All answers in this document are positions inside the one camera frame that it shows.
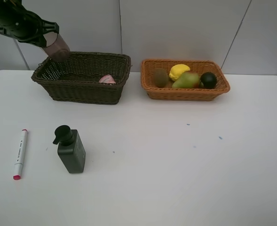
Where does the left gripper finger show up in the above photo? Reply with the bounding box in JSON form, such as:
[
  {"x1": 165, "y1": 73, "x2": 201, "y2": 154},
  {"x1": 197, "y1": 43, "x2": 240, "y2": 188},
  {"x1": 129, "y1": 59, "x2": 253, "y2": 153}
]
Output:
[{"x1": 33, "y1": 34, "x2": 47, "y2": 48}]

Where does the dark green pump bottle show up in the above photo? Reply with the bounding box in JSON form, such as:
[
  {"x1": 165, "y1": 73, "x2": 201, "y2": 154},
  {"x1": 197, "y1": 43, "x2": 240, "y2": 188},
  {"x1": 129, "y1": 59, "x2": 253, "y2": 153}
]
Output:
[{"x1": 53, "y1": 125, "x2": 86, "y2": 174}]

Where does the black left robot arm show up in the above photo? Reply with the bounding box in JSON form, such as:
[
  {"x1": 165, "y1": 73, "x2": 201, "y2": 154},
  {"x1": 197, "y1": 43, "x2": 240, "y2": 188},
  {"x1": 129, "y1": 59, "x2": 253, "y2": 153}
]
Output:
[{"x1": 0, "y1": 0, "x2": 59, "y2": 48}]

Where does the dark brown wicker basket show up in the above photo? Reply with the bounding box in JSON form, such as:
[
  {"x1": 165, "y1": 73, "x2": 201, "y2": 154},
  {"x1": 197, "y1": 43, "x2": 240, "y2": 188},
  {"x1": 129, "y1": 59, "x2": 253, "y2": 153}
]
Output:
[{"x1": 32, "y1": 52, "x2": 131, "y2": 105}]

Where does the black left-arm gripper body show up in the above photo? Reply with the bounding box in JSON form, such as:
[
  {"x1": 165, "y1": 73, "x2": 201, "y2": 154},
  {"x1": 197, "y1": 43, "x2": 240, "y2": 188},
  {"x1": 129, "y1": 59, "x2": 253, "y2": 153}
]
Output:
[{"x1": 0, "y1": 10, "x2": 59, "y2": 44}]

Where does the dark green round fruit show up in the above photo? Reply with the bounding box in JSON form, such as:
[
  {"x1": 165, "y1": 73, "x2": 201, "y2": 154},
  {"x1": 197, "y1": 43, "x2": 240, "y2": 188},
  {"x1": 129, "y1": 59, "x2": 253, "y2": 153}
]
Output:
[{"x1": 200, "y1": 72, "x2": 217, "y2": 89}]

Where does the pink white-capped bottle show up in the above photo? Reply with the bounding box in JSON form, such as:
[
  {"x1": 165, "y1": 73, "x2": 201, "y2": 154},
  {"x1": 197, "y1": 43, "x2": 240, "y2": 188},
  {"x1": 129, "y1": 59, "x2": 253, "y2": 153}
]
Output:
[{"x1": 99, "y1": 74, "x2": 116, "y2": 84}]

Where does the brown kiwi fruit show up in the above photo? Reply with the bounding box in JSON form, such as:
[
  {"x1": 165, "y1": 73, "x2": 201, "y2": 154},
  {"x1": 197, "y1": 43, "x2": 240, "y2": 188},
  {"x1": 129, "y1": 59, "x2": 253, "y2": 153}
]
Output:
[{"x1": 153, "y1": 68, "x2": 169, "y2": 88}]

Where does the green red pear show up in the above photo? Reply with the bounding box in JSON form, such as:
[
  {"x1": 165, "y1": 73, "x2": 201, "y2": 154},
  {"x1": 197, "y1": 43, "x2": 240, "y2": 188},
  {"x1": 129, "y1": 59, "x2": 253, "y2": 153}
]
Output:
[{"x1": 172, "y1": 71, "x2": 200, "y2": 89}]

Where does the white red-capped marker pen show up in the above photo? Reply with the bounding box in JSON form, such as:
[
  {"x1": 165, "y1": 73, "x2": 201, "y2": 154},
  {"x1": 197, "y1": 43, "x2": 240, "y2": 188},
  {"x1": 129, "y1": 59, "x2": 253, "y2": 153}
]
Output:
[{"x1": 13, "y1": 129, "x2": 28, "y2": 180}]

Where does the yellow lemon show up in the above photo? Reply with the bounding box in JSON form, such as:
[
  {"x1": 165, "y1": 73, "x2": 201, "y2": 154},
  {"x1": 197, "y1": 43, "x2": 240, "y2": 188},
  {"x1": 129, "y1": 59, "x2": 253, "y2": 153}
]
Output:
[{"x1": 169, "y1": 64, "x2": 190, "y2": 81}]

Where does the translucent pink plastic cup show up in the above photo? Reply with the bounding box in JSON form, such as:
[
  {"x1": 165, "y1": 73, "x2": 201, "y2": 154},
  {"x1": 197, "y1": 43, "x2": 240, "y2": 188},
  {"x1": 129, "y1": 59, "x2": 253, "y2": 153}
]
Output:
[{"x1": 42, "y1": 32, "x2": 70, "y2": 62}]

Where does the orange wicker basket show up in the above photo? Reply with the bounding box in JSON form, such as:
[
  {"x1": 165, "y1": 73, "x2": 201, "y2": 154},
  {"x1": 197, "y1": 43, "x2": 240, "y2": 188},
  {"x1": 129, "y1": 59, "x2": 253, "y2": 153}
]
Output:
[{"x1": 141, "y1": 59, "x2": 230, "y2": 101}]

